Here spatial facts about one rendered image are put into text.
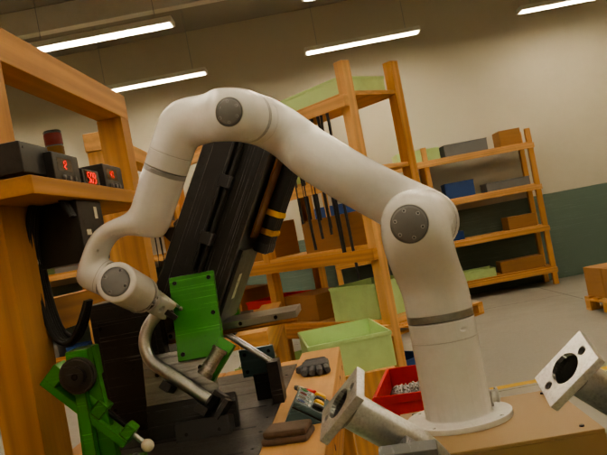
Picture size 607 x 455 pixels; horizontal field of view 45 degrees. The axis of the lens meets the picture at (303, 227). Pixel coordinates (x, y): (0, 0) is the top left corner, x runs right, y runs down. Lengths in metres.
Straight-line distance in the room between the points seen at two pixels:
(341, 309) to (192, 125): 3.37
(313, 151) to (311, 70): 9.73
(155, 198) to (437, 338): 0.62
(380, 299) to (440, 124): 6.88
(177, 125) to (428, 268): 0.57
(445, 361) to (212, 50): 10.13
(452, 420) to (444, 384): 0.06
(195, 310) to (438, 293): 0.73
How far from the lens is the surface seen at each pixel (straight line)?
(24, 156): 1.70
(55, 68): 2.22
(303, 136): 1.39
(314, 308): 4.99
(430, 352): 1.32
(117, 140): 2.69
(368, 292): 4.54
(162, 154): 1.50
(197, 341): 1.82
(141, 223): 1.53
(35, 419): 1.72
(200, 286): 1.84
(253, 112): 1.36
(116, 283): 1.53
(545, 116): 11.45
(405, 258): 1.27
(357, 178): 1.35
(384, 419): 0.61
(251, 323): 1.92
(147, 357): 1.82
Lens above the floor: 1.32
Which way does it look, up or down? 1 degrees up
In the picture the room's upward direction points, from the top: 11 degrees counter-clockwise
